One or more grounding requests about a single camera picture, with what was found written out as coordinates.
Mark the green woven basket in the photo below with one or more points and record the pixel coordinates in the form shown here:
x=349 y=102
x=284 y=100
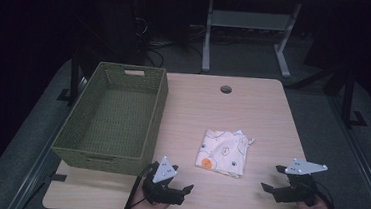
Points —
x=122 y=123

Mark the black metal stand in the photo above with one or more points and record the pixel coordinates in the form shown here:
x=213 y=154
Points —
x=74 y=75
x=349 y=97

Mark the white printed cloth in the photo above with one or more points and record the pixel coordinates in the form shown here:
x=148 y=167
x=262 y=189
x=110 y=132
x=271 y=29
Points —
x=226 y=153

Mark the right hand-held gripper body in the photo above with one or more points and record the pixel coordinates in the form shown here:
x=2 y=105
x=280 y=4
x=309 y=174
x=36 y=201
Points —
x=297 y=192

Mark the white metal desk frame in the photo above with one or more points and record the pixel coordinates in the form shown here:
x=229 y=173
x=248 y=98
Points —
x=247 y=20

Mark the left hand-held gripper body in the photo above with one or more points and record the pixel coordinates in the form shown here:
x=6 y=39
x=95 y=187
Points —
x=163 y=191

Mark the black tape strip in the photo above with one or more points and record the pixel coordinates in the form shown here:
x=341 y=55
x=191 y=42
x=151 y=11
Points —
x=58 y=177

